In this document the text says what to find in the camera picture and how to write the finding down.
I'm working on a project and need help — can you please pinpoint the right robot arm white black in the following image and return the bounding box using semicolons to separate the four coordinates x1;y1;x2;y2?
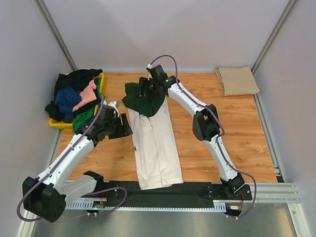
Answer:
139;64;245;199

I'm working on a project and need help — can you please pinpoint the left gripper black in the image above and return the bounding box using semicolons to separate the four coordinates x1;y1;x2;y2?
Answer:
105;113;133;139

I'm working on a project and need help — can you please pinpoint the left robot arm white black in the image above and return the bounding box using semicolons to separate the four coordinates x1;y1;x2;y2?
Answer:
16;101;132;223

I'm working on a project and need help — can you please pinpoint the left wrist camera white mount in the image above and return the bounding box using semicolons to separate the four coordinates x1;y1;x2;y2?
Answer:
103;101;120;117

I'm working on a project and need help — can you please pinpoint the blue t-shirt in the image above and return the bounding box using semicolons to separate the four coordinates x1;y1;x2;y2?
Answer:
54;86;81;123

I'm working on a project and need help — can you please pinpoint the bright green t-shirt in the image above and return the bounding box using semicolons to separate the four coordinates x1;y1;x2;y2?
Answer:
73;78;101;132

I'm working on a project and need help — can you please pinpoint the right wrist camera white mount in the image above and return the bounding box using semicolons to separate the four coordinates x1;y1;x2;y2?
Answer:
146;64;153;80

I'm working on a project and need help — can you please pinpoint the folded beige t-shirt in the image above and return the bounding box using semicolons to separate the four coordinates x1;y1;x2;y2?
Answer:
215;67;260;96

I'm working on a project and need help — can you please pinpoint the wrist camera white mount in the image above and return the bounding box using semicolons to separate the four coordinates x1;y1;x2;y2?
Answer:
146;64;153;80
103;101;120;117

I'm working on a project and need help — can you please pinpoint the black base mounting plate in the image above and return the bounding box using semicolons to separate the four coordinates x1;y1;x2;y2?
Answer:
98;181;252;208

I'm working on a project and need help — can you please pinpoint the pink t-shirt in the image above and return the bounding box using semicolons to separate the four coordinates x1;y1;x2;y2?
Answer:
72;79;97;112

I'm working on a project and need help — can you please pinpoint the green and white raglan t-shirt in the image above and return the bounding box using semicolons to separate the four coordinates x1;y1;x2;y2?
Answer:
122;82;183;190

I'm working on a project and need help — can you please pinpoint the slotted cable duct rail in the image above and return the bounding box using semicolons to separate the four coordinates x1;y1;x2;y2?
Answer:
65;199;227;212

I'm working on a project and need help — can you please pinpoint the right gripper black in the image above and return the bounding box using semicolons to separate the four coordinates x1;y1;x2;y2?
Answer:
136;77;159;100

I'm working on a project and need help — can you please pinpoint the black t-shirt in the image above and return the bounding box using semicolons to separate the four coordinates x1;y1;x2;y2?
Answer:
45;69;103;121

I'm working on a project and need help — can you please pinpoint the yellow plastic bin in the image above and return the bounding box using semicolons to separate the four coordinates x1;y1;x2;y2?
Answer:
48;73;107;129

